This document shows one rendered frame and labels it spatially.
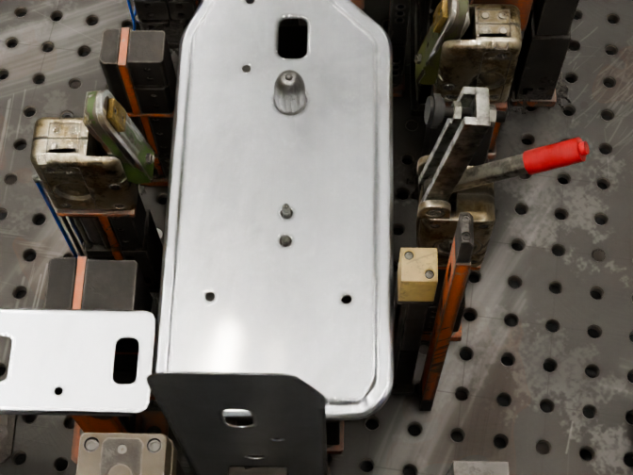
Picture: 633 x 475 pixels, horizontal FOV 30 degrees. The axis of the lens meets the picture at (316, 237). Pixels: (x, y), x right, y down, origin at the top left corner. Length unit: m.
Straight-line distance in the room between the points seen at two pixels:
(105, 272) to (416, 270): 0.31
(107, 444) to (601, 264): 0.71
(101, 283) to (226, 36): 0.29
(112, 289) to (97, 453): 0.20
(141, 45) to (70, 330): 0.32
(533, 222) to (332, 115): 0.39
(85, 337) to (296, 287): 0.20
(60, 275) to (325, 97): 0.32
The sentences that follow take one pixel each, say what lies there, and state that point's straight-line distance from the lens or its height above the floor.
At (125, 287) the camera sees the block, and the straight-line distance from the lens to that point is 1.17.
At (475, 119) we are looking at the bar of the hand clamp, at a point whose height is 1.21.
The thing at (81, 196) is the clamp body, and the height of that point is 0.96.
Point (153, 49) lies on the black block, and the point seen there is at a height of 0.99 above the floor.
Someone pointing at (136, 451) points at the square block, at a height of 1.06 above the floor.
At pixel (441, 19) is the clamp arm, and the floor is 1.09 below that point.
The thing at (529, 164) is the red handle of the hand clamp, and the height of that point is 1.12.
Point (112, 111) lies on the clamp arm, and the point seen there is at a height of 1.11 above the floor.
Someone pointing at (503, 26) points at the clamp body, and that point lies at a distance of 1.19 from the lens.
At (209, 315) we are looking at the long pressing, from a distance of 1.13.
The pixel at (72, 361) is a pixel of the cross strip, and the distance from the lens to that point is 1.13.
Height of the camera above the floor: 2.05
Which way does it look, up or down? 67 degrees down
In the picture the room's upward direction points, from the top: 2 degrees counter-clockwise
